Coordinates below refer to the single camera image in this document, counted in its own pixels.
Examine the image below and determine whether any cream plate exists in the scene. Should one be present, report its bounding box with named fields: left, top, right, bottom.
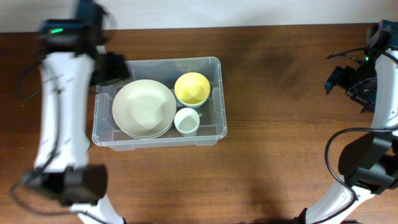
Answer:
left=112, top=80, right=177, bottom=139
left=120, top=108, right=177, bottom=139

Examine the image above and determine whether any yellow bowl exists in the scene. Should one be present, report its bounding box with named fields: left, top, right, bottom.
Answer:
left=174, top=72, right=211, bottom=104

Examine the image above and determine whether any grey cup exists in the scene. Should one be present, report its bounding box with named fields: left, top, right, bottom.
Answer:
left=174, top=108, right=200, bottom=137

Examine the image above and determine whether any white bowl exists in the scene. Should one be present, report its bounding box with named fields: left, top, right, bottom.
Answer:
left=177, top=98, right=208, bottom=108

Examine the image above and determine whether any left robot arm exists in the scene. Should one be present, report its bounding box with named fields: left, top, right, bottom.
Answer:
left=21, top=1, right=129, bottom=223

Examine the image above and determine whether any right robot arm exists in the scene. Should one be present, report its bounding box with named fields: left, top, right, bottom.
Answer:
left=294, top=20, right=397, bottom=224

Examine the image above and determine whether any clear plastic storage container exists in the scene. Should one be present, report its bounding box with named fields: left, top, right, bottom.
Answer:
left=91, top=57, right=227, bottom=151

